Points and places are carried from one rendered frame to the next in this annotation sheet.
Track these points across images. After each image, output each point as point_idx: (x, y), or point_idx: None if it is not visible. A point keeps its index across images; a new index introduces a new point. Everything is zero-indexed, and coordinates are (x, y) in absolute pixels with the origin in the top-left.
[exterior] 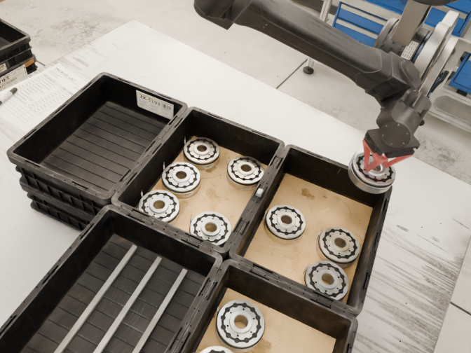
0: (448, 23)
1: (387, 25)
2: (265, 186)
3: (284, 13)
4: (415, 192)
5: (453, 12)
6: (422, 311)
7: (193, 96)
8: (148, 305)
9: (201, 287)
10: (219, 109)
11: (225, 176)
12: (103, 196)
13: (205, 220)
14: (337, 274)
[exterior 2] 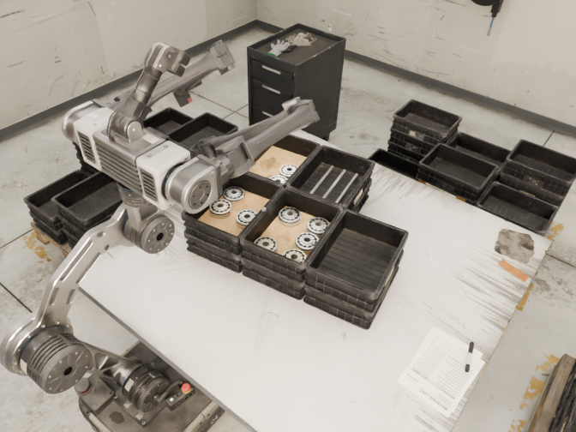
0: (105, 223)
1: (162, 218)
2: (259, 213)
3: (272, 117)
4: (127, 276)
5: (91, 232)
6: (173, 214)
7: (298, 374)
8: (318, 195)
9: (296, 177)
10: (272, 356)
11: (278, 249)
12: (347, 210)
13: (292, 216)
14: (227, 195)
